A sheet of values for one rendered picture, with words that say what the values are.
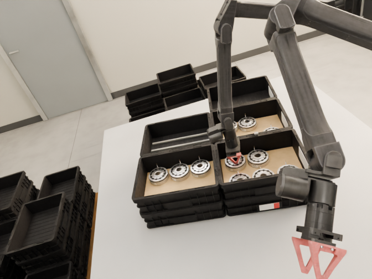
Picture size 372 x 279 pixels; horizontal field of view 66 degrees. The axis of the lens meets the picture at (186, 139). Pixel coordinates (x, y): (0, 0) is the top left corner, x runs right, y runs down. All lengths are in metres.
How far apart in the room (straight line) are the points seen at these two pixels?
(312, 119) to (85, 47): 3.73
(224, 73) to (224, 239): 0.72
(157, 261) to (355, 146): 1.17
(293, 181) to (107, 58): 3.81
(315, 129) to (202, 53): 3.75
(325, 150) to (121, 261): 1.06
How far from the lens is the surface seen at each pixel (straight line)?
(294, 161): 1.47
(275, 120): 1.73
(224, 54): 1.18
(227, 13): 1.15
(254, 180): 1.26
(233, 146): 1.36
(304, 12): 0.87
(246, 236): 1.37
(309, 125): 0.73
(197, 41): 4.32
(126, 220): 1.59
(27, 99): 4.73
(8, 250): 2.09
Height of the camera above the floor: 1.85
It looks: 36 degrees down
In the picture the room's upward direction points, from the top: 17 degrees counter-clockwise
